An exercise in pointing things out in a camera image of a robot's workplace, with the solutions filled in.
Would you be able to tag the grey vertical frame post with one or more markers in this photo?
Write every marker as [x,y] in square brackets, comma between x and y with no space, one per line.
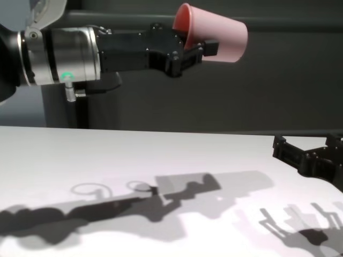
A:
[53,112]

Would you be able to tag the black vertical post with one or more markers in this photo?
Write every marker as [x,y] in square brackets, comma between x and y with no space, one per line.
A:
[80,112]

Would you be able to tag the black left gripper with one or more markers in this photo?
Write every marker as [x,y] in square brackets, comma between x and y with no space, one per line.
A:
[139,51]

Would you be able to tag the thick grey horizontal rail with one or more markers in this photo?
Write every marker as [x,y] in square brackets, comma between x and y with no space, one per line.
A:
[294,22]

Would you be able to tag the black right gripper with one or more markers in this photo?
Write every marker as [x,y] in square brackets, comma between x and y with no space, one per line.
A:
[324,166]

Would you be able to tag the pink plastic cup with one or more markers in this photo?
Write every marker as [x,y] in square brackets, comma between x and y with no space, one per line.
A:
[219,34]

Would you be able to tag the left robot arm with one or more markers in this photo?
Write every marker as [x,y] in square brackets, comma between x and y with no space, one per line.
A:
[69,56]

